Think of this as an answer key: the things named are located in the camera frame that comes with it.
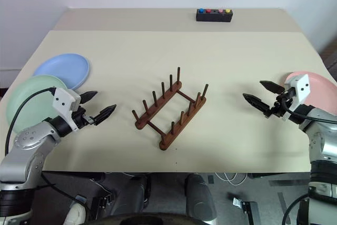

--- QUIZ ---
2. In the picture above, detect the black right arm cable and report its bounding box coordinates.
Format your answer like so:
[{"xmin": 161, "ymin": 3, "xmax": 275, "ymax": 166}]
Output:
[{"xmin": 281, "ymin": 98, "xmax": 337, "ymax": 125}]

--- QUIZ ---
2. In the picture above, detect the white shoe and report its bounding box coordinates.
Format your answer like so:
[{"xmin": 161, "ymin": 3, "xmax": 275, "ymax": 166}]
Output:
[{"xmin": 64, "ymin": 202, "xmax": 87, "ymax": 225}]

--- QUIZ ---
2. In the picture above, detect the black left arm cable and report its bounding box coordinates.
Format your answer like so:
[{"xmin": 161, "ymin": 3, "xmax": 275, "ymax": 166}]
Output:
[{"xmin": 4, "ymin": 87, "xmax": 57, "ymax": 157}]

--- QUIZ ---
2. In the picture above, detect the dark rounded robot leg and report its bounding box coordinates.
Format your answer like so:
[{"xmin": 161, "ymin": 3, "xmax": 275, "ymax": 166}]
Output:
[
  {"xmin": 185, "ymin": 173, "xmax": 219, "ymax": 221},
  {"xmin": 86, "ymin": 173, "xmax": 148, "ymax": 218}
]

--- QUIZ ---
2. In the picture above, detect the green plate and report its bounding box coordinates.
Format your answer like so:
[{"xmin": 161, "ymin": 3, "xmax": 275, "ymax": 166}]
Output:
[{"xmin": 5, "ymin": 74, "xmax": 70, "ymax": 135}]

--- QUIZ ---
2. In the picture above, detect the dark round base disc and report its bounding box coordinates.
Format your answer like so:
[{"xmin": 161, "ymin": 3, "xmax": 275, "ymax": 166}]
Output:
[{"xmin": 90, "ymin": 210, "xmax": 209, "ymax": 225}]

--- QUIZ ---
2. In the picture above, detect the black button box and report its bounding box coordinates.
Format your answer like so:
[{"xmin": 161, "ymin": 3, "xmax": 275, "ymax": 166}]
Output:
[{"xmin": 195, "ymin": 8, "xmax": 233, "ymax": 23}]

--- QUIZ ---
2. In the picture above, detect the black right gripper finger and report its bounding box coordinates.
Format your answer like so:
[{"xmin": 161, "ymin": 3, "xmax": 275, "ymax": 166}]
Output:
[
  {"xmin": 242, "ymin": 93, "xmax": 271, "ymax": 113},
  {"xmin": 260, "ymin": 80, "xmax": 286, "ymax": 95}
]

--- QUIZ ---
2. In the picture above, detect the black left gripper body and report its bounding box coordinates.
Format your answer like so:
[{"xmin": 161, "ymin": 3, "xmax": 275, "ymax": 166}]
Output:
[{"xmin": 70, "ymin": 105, "xmax": 97, "ymax": 130}]

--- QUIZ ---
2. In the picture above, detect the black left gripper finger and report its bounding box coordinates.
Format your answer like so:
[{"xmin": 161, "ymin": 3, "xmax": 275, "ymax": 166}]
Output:
[
  {"xmin": 92, "ymin": 104, "xmax": 117, "ymax": 126},
  {"xmin": 80, "ymin": 91, "xmax": 98, "ymax": 105}
]

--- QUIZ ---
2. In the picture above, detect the cream table cover sheet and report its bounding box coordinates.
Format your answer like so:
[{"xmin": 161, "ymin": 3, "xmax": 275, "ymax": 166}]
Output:
[{"xmin": 0, "ymin": 30, "xmax": 337, "ymax": 173}]

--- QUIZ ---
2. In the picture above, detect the pink-red plate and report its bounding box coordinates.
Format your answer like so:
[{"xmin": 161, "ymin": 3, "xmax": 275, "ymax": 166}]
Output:
[{"xmin": 284, "ymin": 71, "xmax": 337, "ymax": 116}]

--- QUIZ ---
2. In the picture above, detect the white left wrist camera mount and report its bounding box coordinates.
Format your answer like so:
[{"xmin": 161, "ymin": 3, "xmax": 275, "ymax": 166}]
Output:
[{"xmin": 52, "ymin": 87, "xmax": 81, "ymax": 131}]

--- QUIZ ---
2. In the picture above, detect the white thin cable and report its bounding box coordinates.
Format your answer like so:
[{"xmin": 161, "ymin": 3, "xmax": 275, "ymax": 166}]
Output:
[{"xmin": 214, "ymin": 172, "xmax": 249, "ymax": 187}]

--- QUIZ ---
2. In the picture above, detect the metal caster bracket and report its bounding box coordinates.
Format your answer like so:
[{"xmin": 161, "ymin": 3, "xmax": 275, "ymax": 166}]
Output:
[{"xmin": 227, "ymin": 192, "xmax": 258, "ymax": 221}]

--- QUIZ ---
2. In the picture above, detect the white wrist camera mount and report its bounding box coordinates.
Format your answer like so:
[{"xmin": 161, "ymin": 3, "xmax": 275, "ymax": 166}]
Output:
[
  {"xmin": 52, "ymin": 87, "xmax": 81, "ymax": 131},
  {"xmin": 280, "ymin": 74, "xmax": 311, "ymax": 123}
]

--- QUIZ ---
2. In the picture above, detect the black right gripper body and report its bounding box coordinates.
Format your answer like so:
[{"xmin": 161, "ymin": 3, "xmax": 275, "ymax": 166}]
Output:
[{"xmin": 263, "ymin": 89, "xmax": 298, "ymax": 120}]

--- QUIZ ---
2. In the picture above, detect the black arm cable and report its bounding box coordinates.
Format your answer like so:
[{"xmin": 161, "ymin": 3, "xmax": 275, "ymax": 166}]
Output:
[
  {"xmin": 281, "ymin": 98, "xmax": 337, "ymax": 125},
  {"xmin": 4, "ymin": 87, "xmax": 57, "ymax": 157}
]

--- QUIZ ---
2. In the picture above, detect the wooden dish rack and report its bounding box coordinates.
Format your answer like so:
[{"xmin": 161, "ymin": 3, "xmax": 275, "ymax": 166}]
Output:
[{"xmin": 131, "ymin": 66, "xmax": 210, "ymax": 152}]

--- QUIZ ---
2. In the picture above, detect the blue plate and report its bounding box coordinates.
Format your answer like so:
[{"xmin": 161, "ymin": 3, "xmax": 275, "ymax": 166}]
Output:
[{"xmin": 33, "ymin": 53, "xmax": 92, "ymax": 91}]

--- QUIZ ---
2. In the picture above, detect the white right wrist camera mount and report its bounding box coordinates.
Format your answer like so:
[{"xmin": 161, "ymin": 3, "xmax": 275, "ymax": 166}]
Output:
[{"xmin": 280, "ymin": 74, "xmax": 311, "ymax": 123}]

